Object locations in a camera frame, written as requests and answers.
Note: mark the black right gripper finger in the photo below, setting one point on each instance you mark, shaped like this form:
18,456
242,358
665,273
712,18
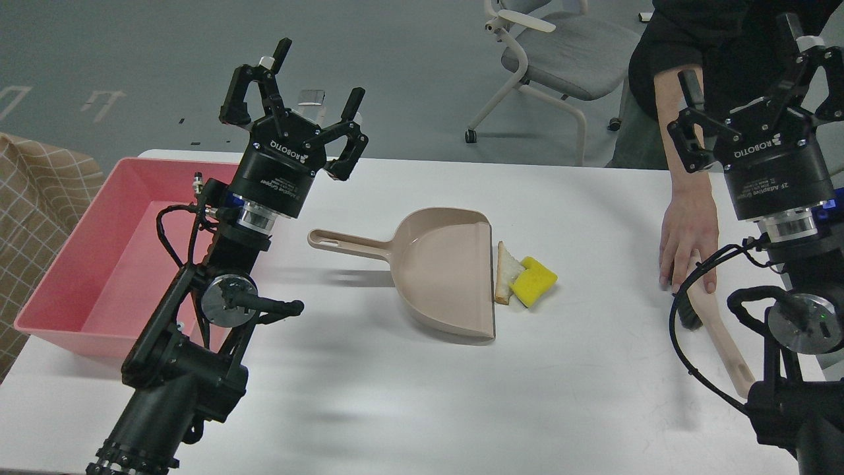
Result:
805,54
691,122

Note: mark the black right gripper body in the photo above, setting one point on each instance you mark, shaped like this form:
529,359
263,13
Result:
772,160

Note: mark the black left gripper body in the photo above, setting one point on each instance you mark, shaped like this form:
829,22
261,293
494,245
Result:
276,170

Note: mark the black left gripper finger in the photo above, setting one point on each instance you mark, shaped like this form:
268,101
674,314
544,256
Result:
234,109
356,141

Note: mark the beige hand brush black bristles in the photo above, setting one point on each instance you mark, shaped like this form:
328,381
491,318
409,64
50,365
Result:
706,307

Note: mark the beige plastic dustpan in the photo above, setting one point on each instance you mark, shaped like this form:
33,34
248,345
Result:
440,260

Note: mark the slice of toast bread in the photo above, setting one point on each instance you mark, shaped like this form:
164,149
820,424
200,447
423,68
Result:
508,269

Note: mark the yellow sponge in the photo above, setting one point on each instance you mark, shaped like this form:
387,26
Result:
533,282

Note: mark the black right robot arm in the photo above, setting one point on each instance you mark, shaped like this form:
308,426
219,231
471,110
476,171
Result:
804,246

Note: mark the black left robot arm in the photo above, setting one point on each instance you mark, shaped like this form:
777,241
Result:
186,366

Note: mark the person's bare forearm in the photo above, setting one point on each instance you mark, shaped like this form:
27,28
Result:
670,101

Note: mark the pink plastic bin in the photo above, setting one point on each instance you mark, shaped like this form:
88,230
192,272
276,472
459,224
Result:
111,273

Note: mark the person's bare hand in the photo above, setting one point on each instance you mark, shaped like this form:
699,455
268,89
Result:
690,225

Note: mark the silver floor outlet plate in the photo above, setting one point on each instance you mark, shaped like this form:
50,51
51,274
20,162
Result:
311,97

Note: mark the person in black clothes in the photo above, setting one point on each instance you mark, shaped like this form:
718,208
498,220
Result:
737,45

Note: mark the beige checkered cloth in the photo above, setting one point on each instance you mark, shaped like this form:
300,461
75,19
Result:
45,189

